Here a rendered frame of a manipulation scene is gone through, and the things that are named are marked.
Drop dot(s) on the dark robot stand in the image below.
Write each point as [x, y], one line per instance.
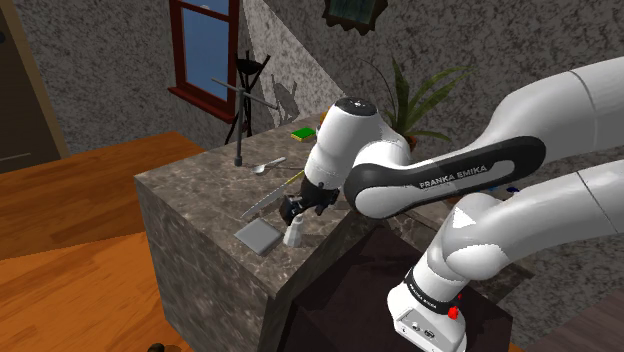
[351, 292]

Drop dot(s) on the grey square flat block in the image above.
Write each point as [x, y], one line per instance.
[258, 235]

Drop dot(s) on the silver spoon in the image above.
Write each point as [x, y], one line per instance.
[261, 168]

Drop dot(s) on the white salt shaker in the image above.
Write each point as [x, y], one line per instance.
[293, 236]

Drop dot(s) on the brown door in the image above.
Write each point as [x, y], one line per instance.
[19, 97]

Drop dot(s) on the red framed window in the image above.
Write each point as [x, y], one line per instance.
[207, 44]

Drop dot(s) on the green and yellow sponge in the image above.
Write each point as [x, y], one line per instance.
[303, 134]

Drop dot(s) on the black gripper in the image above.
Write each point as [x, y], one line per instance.
[316, 195]

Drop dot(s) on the black coat rack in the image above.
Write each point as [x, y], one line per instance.
[249, 83]

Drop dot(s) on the grey pole stand with crossbar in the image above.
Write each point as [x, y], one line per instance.
[239, 126]

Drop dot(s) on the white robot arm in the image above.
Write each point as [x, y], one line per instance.
[487, 244]

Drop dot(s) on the green potted plant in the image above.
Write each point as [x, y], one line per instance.
[407, 107]

